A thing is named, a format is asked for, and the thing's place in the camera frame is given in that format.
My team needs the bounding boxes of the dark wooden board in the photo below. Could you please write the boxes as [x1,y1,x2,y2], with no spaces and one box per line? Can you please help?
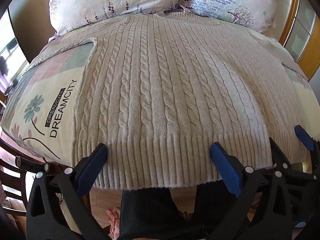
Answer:
[7,0,56,64]

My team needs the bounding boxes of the printed floral bed quilt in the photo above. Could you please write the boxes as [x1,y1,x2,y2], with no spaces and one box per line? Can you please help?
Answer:
[0,15,320,172]

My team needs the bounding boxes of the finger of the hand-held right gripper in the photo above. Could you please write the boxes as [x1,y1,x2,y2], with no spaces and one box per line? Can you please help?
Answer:
[294,125,320,156]
[269,137,319,181]

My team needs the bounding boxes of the pink patterned slipper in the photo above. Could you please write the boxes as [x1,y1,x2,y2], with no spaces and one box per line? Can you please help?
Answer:
[106,207,126,238]

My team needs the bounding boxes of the floral pink pillow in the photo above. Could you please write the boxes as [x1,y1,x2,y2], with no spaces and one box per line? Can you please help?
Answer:
[42,0,185,37]
[179,0,286,35]

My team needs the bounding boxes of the cream cable knit sweater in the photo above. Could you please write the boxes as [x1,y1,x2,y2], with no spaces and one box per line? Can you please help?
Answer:
[25,12,308,191]

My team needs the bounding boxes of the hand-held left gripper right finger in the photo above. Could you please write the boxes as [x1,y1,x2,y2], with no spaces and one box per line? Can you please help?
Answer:
[209,142,293,240]

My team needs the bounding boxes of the wooden framed glass door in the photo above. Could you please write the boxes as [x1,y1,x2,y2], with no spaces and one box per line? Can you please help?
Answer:
[278,0,320,83]

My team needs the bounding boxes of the person's legs in dark trousers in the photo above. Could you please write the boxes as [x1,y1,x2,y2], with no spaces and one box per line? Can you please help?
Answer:
[117,180,252,240]

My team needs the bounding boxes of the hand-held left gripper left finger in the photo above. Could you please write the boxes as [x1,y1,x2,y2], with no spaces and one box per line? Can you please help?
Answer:
[26,143,109,240]

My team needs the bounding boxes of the black cylindrical bar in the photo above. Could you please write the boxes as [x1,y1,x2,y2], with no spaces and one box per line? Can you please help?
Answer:
[14,156,52,173]

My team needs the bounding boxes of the dark wooden chair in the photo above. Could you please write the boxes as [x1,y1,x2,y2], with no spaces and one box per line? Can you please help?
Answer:
[0,137,38,230]

